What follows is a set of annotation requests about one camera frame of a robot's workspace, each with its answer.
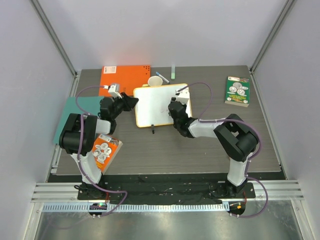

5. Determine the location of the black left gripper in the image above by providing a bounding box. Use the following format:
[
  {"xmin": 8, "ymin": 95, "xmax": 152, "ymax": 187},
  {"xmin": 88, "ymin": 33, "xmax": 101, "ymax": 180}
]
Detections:
[{"xmin": 111, "ymin": 93, "xmax": 139, "ymax": 120}]

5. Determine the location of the yellow-framed whiteboard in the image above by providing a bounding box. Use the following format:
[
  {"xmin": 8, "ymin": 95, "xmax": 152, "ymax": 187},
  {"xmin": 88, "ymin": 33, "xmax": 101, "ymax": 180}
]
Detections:
[{"xmin": 133, "ymin": 83, "xmax": 189, "ymax": 128}]

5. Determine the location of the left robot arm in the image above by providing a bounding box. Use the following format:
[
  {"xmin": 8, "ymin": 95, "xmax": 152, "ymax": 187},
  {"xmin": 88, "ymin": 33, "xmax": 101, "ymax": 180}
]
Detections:
[{"xmin": 59, "ymin": 92, "xmax": 139, "ymax": 200}]

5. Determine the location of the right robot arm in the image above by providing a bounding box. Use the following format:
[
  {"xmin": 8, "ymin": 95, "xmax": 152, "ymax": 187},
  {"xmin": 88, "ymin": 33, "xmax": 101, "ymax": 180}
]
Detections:
[{"xmin": 168, "ymin": 97, "xmax": 260, "ymax": 198}]

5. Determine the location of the black whiteboard stand foot left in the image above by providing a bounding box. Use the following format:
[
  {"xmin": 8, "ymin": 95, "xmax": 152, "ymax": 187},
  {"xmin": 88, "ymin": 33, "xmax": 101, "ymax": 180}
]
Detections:
[{"xmin": 151, "ymin": 124, "xmax": 155, "ymax": 134}]

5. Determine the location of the blue whiteboard marker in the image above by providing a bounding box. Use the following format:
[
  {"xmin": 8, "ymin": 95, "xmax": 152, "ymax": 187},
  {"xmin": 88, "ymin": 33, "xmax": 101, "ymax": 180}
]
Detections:
[{"xmin": 156, "ymin": 71, "xmax": 171, "ymax": 84}]

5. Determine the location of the orange folder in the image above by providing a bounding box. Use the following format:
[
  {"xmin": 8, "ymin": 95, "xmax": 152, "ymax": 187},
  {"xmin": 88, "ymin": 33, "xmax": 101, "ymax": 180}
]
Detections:
[{"xmin": 100, "ymin": 65, "xmax": 151, "ymax": 96}]

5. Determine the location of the cream paper cup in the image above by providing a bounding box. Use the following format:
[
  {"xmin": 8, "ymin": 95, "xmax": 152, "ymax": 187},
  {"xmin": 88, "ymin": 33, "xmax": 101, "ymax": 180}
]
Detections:
[{"xmin": 142, "ymin": 75, "xmax": 163, "ymax": 87}]

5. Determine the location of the teal folder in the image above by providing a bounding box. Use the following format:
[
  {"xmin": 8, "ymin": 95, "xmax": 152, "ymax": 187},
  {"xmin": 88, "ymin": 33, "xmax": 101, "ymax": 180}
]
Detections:
[{"xmin": 53, "ymin": 96, "xmax": 103, "ymax": 145}]

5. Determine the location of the green highlighter pen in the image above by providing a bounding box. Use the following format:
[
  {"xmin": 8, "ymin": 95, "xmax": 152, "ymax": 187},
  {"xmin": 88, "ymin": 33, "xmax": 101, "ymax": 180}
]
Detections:
[{"xmin": 170, "ymin": 65, "xmax": 176, "ymax": 80}]

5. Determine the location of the orange paperback book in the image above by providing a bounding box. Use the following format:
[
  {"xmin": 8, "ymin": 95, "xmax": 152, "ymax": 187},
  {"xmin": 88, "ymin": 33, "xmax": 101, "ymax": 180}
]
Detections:
[{"xmin": 92, "ymin": 134, "xmax": 123, "ymax": 174}]

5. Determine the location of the green paperback book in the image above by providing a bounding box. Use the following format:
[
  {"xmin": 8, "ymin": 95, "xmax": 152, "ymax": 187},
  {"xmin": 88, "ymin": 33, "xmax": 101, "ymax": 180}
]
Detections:
[{"xmin": 224, "ymin": 76, "xmax": 250, "ymax": 107}]

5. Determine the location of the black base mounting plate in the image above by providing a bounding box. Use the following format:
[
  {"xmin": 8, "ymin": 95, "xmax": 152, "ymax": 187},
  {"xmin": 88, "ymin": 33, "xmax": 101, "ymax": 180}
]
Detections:
[{"xmin": 75, "ymin": 173, "xmax": 256, "ymax": 205}]

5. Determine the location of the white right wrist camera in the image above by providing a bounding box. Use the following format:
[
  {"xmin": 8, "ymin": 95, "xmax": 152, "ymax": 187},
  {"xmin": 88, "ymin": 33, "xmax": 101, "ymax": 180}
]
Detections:
[{"xmin": 174, "ymin": 88, "xmax": 190, "ymax": 105}]

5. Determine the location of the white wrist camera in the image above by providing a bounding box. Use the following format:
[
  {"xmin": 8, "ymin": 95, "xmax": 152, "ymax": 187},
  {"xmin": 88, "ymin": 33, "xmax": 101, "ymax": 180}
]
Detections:
[
  {"xmin": 108, "ymin": 83, "xmax": 122, "ymax": 98},
  {"xmin": 174, "ymin": 88, "xmax": 190, "ymax": 105}
]

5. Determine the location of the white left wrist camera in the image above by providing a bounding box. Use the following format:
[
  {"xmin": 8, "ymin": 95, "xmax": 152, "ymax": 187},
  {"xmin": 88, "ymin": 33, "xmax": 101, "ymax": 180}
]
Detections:
[{"xmin": 108, "ymin": 83, "xmax": 122, "ymax": 98}]

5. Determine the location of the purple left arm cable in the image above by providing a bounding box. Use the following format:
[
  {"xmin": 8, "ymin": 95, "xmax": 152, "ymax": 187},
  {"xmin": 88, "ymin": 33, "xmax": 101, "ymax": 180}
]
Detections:
[{"xmin": 75, "ymin": 85, "xmax": 128, "ymax": 218}]

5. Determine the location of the perforated metal rail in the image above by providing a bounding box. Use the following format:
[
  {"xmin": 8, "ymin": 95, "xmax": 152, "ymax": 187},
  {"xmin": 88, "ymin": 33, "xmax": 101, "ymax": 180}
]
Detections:
[{"xmin": 42, "ymin": 202, "xmax": 230, "ymax": 213}]

